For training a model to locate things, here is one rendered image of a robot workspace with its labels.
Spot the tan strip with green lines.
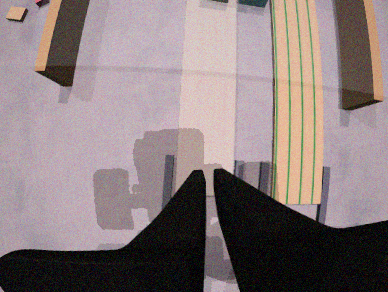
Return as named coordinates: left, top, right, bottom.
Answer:
left=271, top=84, right=324, bottom=204

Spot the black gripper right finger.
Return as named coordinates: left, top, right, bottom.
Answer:
left=214, top=169, right=388, bottom=292

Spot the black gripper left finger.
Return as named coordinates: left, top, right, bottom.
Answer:
left=0, top=170, right=207, bottom=292

